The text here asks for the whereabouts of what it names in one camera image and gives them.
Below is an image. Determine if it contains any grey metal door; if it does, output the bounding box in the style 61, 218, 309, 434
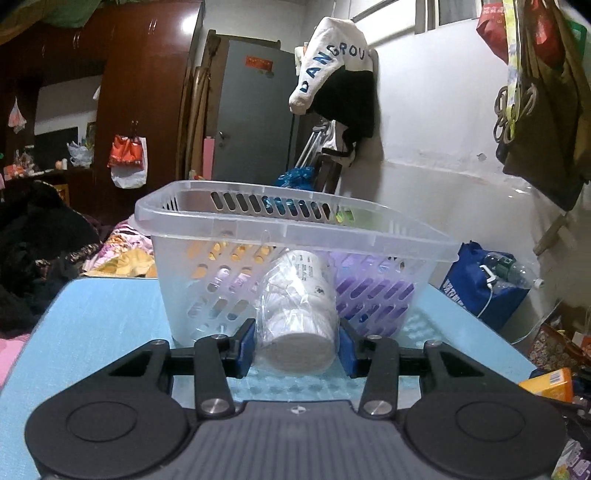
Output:
212, 39, 297, 184

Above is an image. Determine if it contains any blue plastic bag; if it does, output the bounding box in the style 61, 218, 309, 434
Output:
273, 167, 319, 190

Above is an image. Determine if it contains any white and black hanging jacket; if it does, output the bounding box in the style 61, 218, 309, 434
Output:
288, 17, 376, 168

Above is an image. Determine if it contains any pink rolled sheet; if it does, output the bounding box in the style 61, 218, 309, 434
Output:
203, 137, 216, 181

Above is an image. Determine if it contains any dark wooden wardrobe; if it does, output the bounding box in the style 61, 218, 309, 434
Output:
0, 0, 206, 227

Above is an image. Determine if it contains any orange and white plastic bag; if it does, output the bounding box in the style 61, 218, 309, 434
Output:
107, 133, 148, 189

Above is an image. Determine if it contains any floral printed blanket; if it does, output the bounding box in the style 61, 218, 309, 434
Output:
82, 220, 158, 278

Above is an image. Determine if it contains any red hanging bag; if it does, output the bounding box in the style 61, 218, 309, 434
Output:
476, 0, 513, 63

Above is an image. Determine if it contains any olive hanging cloth bag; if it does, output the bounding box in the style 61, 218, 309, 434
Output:
496, 4, 591, 210

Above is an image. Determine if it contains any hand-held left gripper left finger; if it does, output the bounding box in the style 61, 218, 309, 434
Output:
108, 318, 257, 419

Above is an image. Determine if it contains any pink hanging bag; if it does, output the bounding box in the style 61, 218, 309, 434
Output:
7, 97, 27, 134

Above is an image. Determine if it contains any white charger cable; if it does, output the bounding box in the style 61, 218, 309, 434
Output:
476, 264, 499, 319

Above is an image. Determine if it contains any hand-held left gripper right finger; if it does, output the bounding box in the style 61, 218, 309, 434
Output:
338, 322, 484, 419

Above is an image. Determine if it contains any clear plastic basket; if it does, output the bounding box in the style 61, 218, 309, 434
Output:
134, 180, 461, 350

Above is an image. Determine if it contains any orange cardboard box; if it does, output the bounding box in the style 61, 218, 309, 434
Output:
518, 368, 574, 403

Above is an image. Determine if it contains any clear plastic water bottle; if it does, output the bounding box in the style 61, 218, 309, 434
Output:
480, 253, 544, 291

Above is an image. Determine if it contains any stack of white paper cups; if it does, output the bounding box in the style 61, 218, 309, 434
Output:
254, 250, 340, 374

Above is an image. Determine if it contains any blue shopping bag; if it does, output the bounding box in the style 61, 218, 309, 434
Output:
440, 241, 532, 332

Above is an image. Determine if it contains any black clothes pile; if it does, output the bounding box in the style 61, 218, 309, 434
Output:
0, 179, 102, 330

